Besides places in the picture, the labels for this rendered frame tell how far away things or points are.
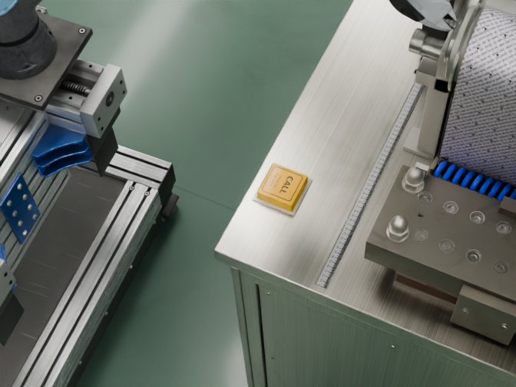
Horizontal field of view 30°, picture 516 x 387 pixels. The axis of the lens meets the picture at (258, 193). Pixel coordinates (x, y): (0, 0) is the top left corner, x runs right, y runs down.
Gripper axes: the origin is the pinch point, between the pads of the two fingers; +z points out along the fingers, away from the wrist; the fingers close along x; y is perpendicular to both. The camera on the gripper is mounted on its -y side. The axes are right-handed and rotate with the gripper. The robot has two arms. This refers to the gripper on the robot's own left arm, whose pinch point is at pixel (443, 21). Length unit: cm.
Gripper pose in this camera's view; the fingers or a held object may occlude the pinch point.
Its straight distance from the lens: 148.6
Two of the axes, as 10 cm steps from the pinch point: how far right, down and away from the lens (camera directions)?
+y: 5.5, -1.6, -8.2
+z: 7.1, 6.0, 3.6
